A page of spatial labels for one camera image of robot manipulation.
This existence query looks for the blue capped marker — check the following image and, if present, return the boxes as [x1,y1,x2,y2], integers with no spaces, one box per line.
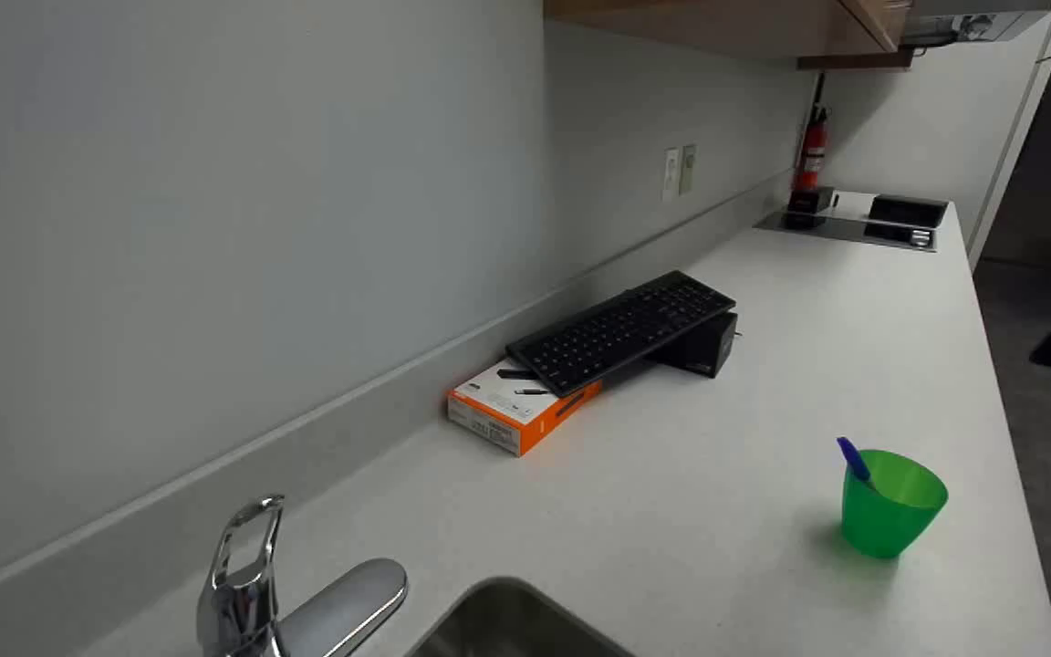
[837,435,874,487]

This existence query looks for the orange and white box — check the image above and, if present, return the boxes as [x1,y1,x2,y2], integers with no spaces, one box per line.
[442,355,608,459]

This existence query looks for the black computer keyboard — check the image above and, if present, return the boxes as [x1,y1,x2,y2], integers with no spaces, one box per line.
[503,265,742,397]

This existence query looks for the small black box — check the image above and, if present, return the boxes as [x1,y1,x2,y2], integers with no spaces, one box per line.
[649,309,743,380]

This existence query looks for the stainless steel sink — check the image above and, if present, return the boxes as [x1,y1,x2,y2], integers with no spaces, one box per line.
[406,572,639,657]

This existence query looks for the red fire extinguisher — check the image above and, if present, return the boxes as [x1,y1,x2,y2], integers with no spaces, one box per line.
[783,69,833,231]

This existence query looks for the chrome faucet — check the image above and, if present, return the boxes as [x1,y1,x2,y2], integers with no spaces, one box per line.
[192,490,413,657]

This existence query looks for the white object on cooktop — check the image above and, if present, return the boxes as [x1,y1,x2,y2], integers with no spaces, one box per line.
[821,186,878,224]

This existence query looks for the green plastic cup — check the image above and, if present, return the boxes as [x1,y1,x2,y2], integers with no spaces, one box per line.
[840,444,952,563]

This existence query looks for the grey range hood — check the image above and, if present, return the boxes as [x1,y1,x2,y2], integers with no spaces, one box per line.
[905,0,1051,46]

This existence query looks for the wooden wall cabinet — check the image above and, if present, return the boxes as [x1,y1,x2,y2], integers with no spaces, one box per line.
[539,0,920,72]

